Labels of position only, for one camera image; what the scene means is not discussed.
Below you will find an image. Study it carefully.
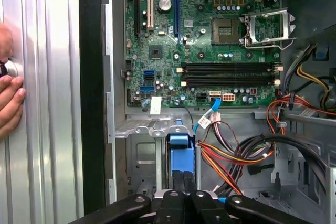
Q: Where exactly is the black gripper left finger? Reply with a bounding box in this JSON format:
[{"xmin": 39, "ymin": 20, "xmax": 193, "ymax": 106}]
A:
[{"xmin": 68, "ymin": 170, "xmax": 186, "ymax": 224}]

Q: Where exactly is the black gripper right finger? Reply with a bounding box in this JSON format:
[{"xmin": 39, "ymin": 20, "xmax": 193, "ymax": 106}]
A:
[{"xmin": 185, "ymin": 170, "xmax": 313, "ymax": 224}]

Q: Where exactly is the hard disk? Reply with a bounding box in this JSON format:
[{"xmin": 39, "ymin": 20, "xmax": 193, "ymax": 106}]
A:
[{"xmin": 165, "ymin": 125, "xmax": 197, "ymax": 201}]

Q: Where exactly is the grey metal disk bay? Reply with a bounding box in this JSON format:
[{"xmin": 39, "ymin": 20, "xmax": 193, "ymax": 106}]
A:
[{"xmin": 114, "ymin": 113, "xmax": 203, "ymax": 204}]

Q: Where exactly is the person's hand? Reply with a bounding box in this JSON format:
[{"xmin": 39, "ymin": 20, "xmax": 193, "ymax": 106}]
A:
[{"xmin": 0, "ymin": 23, "xmax": 27, "ymax": 139}]

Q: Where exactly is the white paper label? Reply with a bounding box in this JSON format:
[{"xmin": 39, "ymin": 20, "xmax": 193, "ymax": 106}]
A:
[{"xmin": 151, "ymin": 97, "xmax": 162, "ymax": 116}]

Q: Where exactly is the black RAM slot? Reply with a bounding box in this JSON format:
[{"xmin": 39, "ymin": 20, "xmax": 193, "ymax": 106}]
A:
[
  {"xmin": 183, "ymin": 62, "xmax": 283, "ymax": 69},
  {"xmin": 183, "ymin": 74, "xmax": 281, "ymax": 82},
  {"xmin": 180, "ymin": 80, "xmax": 281, "ymax": 88},
  {"xmin": 177, "ymin": 68, "xmax": 284, "ymax": 75}
]

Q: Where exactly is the black PC case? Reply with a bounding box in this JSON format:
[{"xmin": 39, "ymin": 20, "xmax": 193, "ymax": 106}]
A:
[{"xmin": 78, "ymin": 0, "xmax": 336, "ymax": 224}]

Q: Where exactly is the grey optical drive cage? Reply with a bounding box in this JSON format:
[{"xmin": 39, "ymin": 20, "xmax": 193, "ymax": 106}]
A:
[{"xmin": 253, "ymin": 108, "xmax": 336, "ymax": 224}]

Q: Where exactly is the green motherboard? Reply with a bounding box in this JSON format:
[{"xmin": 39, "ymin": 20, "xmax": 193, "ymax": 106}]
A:
[{"xmin": 123, "ymin": 0, "xmax": 286, "ymax": 109}]

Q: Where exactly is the thin metal locking lever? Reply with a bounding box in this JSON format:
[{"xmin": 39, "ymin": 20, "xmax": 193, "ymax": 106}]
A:
[{"xmin": 244, "ymin": 37, "xmax": 297, "ymax": 51}]

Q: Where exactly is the CPU socket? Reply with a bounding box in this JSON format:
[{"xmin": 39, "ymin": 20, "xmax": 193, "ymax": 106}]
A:
[{"xmin": 211, "ymin": 18, "xmax": 241, "ymax": 45}]

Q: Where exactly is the blue expansion slot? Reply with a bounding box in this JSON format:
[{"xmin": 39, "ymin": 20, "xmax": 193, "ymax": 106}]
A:
[{"xmin": 172, "ymin": 0, "xmax": 182, "ymax": 45}]

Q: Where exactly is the silver coin cell battery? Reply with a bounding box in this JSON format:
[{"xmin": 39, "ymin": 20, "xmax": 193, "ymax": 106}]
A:
[{"xmin": 157, "ymin": 0, "xmax": 173, "ymax": 12}]

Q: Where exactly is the long black expansion slot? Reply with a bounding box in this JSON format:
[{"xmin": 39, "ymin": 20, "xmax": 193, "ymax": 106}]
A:
[{"xmin": 133, "ymin": 0, "xmax": 141, "ymax": 40}]

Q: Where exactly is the white expansion slot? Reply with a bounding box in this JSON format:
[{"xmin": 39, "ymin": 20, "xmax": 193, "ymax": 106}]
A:
[{"xmin": 146, "ymin": 0, "xmax": 155, "ymax": 31}]

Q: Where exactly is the metal socket cover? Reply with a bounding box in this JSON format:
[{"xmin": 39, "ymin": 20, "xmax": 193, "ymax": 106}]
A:
[{"xmin": 246, "ymin": 7, "xmax": 292, "ymax": 46}]

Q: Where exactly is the grey power supply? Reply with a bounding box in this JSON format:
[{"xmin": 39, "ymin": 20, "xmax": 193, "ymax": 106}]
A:
[{"xmin": 280, "ymin": 0, "xmax": 336, "ymax": 62}]

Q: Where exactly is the orange red power wire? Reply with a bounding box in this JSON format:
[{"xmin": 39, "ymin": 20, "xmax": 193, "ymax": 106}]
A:
[{"xmin": 196, "ymin": 140, "xmax": 275, "ymax": 196}]

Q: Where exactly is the blue data wire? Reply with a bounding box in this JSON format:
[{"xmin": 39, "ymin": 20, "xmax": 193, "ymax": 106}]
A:
[{"xmin": 193, "ymin": 97, "xmax": 222, "ymax": 141}]

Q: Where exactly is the black wire bundle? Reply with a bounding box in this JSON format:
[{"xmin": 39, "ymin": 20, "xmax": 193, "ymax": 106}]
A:
[{"xmin": 235, "ymin": 132, "xmax": 328, "ymax": 183}]

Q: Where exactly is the multicolour power wire bundle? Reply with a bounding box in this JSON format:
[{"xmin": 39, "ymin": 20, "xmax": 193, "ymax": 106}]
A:
[{"xmin": 265, "ymin": 45, "xmax": 336, "ymax": 137}]

